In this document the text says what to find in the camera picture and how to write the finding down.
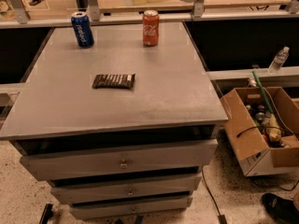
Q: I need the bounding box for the blue Pepsi can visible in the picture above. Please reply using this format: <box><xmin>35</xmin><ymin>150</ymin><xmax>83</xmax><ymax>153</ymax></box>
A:
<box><xmin>71</xmin><ymin>11</ymin><xmax>94</xmax><ymax>48</ymax></box>

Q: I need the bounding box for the red Coca-Cola can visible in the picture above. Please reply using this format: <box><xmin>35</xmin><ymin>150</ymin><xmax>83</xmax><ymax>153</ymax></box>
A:
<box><xmin>142</xmin><ymin>10</ymin><xmax>160</xmax><ymax>46</ymax></box>

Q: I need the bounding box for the dark chocolate bar wrapper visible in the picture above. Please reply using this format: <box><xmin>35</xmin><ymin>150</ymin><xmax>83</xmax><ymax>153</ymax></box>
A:
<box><xmin>93</xmin><ymin>74</ymin><xmax>135</xmax><ymax>89</ymax></box>

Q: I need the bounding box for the green stick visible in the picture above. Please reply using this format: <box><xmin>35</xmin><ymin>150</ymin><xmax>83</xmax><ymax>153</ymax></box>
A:
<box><xmin>252</xmin><ymin>71</ymin><xmax>274</xmax><ymax>114</ymax></box>

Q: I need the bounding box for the clear plastic water bottle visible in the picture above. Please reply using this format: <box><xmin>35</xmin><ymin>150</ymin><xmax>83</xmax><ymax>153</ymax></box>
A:
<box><xmin>268</xmin><ymin>47</ymin><xmax>290</xmax><ymax>74</ymax></box>

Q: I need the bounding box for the wooden shelf with metal rails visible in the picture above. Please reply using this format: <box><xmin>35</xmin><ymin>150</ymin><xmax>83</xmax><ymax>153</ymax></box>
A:
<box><xmin>0</xmin><ymin>0</ymin><xmax>298</xmax><ymax>29</ymax></box>

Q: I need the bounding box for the brown cardboard box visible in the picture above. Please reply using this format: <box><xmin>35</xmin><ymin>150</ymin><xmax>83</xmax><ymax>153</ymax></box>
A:
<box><xmin>221</xmin><ymin>87</ymin><xmax>299</xmax><ymax>176</ymax></box>

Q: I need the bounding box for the grey drawer cabinet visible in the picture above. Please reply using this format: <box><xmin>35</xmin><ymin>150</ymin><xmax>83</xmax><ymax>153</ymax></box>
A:
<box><xmin>1</xmin><ymin>22</ymin><xmax>227</xmax><ymax>208</ymax></box>

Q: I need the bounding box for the top grey drawer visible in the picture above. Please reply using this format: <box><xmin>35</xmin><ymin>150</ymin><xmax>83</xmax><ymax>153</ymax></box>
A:
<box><xmin>21</xmin><ymin>139</ymin><xmax>218</xmax><ymax>180</ymax></box>

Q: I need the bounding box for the grey drawer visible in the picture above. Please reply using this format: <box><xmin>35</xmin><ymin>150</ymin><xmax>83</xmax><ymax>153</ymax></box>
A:
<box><xmin>21</xmin><ymin>139</ymin><xmax>218</xmax><ymax>180</ymax></box>
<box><xmin>69</xmin><ymin>194</ymin><xmax>192</xmax><ymax>219</ymax></box>
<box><xmin>50</xmin><ymin>174</ymin><xmax>201</xmax><ymax>204</ymax></box>

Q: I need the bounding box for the middle grey drawer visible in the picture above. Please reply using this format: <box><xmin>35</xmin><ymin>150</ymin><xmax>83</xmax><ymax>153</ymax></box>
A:
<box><xmin>50</xmin><ymin>174</ymin><xmax>201</xmax><ymax>204</ymax></box>

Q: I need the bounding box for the bottom grey drawer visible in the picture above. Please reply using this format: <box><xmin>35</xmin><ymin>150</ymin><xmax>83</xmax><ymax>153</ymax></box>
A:
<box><xmin>69</xmin><ymin>194</ymin><xmax>192</xmax><ymax>219</ymax></box>

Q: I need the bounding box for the black shoe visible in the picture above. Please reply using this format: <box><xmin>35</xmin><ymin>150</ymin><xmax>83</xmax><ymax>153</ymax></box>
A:
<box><xmin>262</xmin><ymin>193</ymin><xmax>299</xmax><ymax>224</ymax></box>

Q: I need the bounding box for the black cable on box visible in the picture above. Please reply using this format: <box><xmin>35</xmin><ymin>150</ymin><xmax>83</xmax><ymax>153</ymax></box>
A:
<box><xmin>235</xmin><ymin>124</ymin><xmax>285</xmax><ymax>139</ymax></box>

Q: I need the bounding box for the black floor cable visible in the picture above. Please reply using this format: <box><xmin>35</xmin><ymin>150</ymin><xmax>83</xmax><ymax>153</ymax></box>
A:
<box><xmin>201</xmin><ymin>169</ymin><xmax>228</xmax><ymax>224</ymax></box>

